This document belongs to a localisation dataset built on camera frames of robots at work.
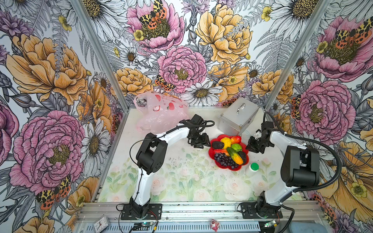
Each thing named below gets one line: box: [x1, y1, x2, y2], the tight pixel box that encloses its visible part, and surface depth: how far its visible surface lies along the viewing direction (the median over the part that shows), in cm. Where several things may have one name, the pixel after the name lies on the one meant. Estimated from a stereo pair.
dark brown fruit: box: [237, 150, 247, 165], surface depth 89 cm
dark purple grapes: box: [214, 152, 239, 170], surface depth 89 cm
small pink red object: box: [209, 218, 221, 233], surface depth 68 cm
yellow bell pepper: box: [220, 136, 232, 150], surface depth 96 cm
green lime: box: [231, 143, 243, 152], surface depth 93 cm
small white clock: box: [92, 214, 111, 233], surface depth 70 cm
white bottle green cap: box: [244, 162, 260, 178], surface depth 82 cm
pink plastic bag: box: [133, 91, 190, 134], surface depth 103 cm
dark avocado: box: [212, 141, 225, 150], surface depth 93 cm
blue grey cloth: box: [288, 221, 330, 233], surface depth 69 cm
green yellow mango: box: [226, 147, 244, 166], surface depth 86 cm
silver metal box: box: [217, 97, 260, 136], surface depth 99 cm
